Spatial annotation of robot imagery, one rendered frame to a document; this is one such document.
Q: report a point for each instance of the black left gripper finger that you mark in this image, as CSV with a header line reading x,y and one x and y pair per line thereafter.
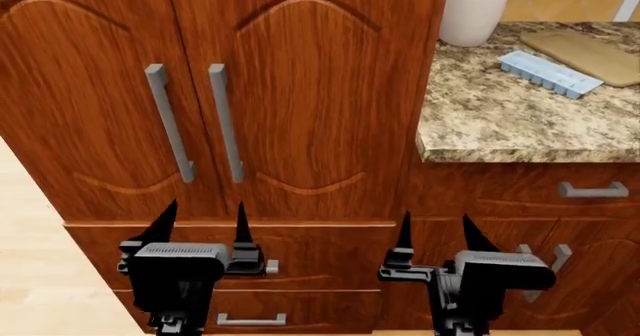
x,y
244,234
162,229

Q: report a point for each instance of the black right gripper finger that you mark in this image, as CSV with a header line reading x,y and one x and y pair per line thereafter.
x,y
477,240
405,238

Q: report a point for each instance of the wooden base cabinet door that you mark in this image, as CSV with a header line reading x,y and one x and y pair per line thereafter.
x,y
431,238
600,276

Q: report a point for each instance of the tall arched wooden cabinet door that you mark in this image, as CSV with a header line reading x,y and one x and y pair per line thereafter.
x,y
310,107
75,88

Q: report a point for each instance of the wooden base cabinet drawer front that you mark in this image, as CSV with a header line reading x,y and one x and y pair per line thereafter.
x,y
520,201

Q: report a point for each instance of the wide wooden drawer front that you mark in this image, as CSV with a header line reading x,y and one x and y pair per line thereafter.
x,y
320,253
325,309

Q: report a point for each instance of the light blue ice cube tray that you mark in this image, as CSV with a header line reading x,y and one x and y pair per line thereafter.
x,y
550,73

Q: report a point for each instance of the tan wooden cutting board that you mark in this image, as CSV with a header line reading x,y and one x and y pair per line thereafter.
x,y
590,54

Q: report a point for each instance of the white ceramic utensil holder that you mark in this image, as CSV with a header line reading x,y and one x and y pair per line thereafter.
x,y
472,13

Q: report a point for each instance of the grey-topped left wrist camera box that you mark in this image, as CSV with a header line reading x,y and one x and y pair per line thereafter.
x,y
180,255

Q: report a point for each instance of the grey-topped wrist camera box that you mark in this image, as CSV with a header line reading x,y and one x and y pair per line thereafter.
x,y
505,270
180,255

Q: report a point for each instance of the grey-topped right wrist camera box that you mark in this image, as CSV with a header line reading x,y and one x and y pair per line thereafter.
x,y
505,270

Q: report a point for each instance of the white frame strip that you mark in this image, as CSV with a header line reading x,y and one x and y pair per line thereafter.
x,y
627,2

